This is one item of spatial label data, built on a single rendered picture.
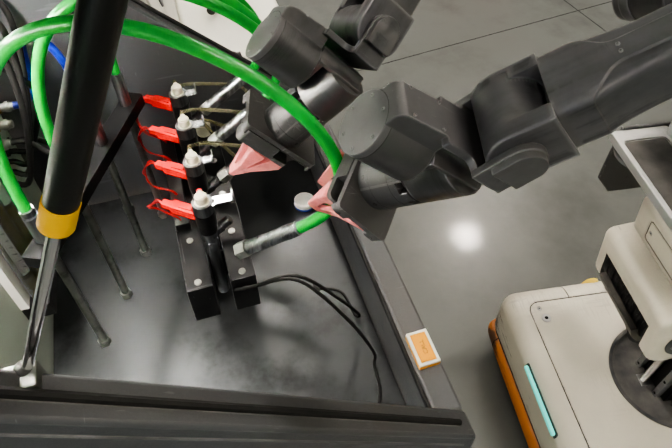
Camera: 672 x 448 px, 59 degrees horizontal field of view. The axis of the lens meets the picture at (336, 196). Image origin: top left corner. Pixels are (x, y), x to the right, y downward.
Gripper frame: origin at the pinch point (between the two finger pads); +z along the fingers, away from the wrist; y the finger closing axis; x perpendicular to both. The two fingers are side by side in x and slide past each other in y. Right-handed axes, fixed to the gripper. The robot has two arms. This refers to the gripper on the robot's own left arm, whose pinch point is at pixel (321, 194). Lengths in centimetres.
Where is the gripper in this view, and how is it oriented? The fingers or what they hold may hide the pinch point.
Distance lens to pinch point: 65.0
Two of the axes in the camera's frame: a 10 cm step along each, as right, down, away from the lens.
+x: 6.8, 5.5, 4.8
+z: -6.4, 1.4, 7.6
